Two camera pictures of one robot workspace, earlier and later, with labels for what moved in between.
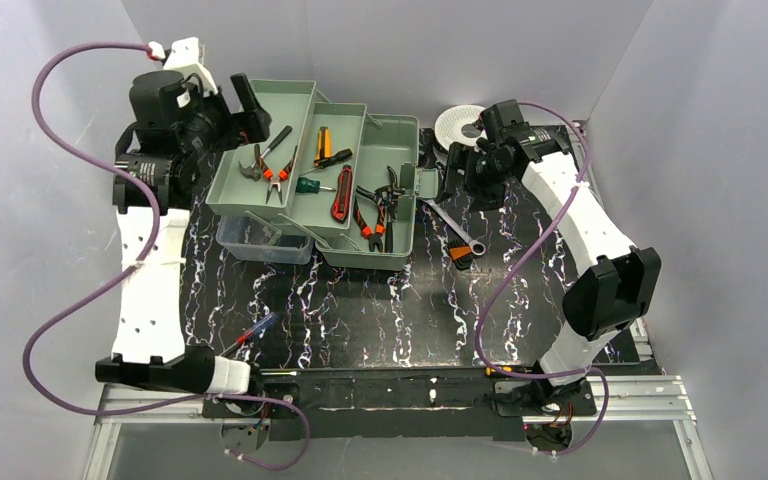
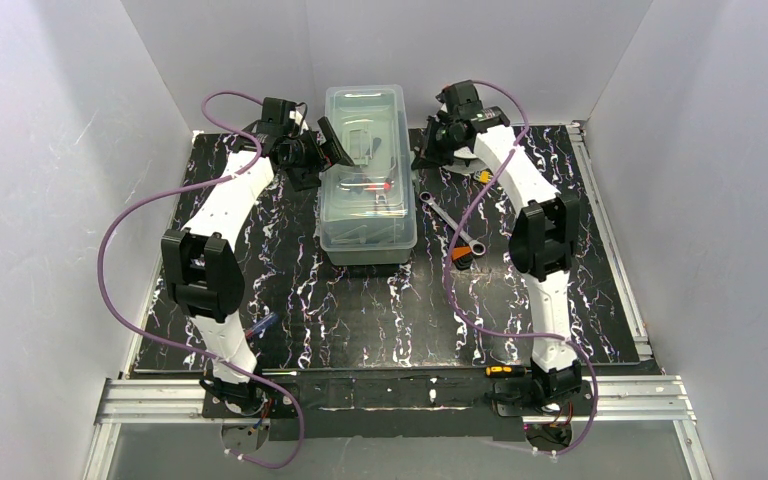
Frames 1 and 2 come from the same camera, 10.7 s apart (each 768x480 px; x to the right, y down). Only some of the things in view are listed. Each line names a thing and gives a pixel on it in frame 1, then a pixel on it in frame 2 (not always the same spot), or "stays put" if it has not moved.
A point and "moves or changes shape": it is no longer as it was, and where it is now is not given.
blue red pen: x=246 y=334 stays put
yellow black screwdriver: x=490 y=370 stays put
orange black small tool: x=462 y=256 stays put
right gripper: x=462 y=169 -> x=433 y=142
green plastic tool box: x=350 y=178 moves or changes shape
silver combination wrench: x=476 y=247 stays put
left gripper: x=239 y=115 -> x=317 y=153
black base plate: x=431 y=403 stays put
